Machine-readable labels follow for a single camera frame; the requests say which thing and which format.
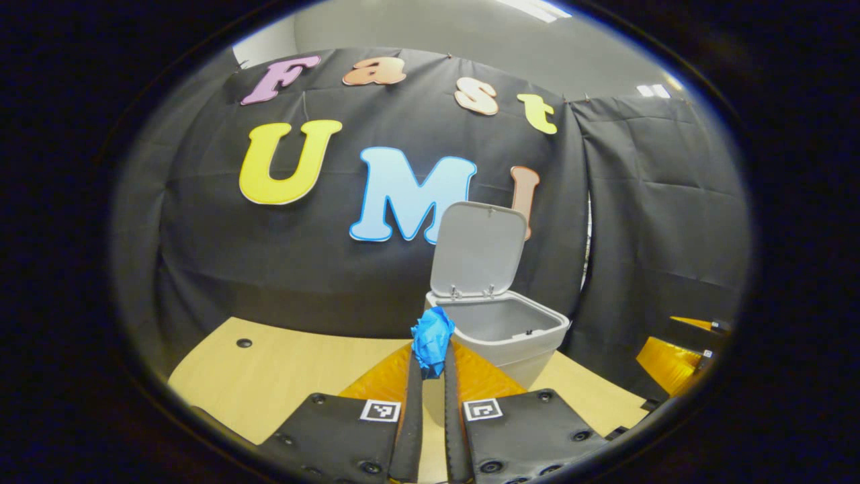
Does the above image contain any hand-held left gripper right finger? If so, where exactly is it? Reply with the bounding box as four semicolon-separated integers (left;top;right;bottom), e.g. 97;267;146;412
443;339;609;484

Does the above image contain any white desktop garbage bin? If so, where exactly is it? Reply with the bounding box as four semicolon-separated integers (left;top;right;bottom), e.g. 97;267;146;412
425;200;572;391

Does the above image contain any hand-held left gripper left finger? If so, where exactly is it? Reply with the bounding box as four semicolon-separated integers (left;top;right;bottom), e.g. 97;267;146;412
259;343;425;484

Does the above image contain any long ceiling light panel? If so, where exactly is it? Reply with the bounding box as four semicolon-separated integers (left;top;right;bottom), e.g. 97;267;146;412
497;0;572;23

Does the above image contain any wooden desktop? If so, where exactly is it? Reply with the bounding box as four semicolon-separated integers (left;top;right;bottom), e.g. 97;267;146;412
168;316;649;484

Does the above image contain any black backdrop cloth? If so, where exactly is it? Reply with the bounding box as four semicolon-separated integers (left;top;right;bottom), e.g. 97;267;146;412
114;47;750;404

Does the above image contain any blue paper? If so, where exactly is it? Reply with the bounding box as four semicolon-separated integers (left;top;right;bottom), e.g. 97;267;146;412
411;307;456;379

